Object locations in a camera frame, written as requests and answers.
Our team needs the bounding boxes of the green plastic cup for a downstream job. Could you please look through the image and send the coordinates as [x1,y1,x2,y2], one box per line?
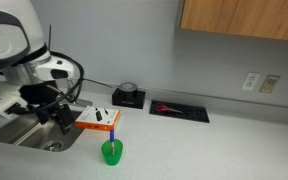
[100,138,124,167]

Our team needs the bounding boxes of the wooden wall cabinet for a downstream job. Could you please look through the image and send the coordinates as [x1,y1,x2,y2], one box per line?
[179,0,288,43]

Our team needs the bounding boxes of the grey tape roll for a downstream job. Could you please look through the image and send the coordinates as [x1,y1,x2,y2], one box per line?
[118,82,139,99]

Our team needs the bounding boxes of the stainless steel sink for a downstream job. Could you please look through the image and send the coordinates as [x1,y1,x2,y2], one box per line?
[0,98,94,153]

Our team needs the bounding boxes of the black keyboard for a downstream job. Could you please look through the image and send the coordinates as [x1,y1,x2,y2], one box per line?
[148,99,211,124]

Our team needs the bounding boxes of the white wall outlet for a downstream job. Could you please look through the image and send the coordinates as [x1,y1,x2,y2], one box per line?
[240,72,262,92]

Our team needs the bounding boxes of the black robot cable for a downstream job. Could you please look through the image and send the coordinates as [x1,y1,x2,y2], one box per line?
[13,50,85,116]

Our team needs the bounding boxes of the red handled scissors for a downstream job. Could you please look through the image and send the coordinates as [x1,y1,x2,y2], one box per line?
[154,102,185,115]

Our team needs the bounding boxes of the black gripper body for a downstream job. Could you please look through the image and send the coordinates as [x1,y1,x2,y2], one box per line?
[18,80,74,118]

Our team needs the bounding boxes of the orange and white box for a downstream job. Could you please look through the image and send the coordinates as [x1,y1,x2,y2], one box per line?
[74,105,122,132]

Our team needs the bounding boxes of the black round device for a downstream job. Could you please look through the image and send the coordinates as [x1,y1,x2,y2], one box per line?
[111,87,147,110]

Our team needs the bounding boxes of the blue capped marker pen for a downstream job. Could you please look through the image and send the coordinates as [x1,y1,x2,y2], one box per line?
[109,128,116,156]

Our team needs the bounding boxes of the beige wall plate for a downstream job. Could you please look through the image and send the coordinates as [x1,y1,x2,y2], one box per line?
[258,74,282,94]

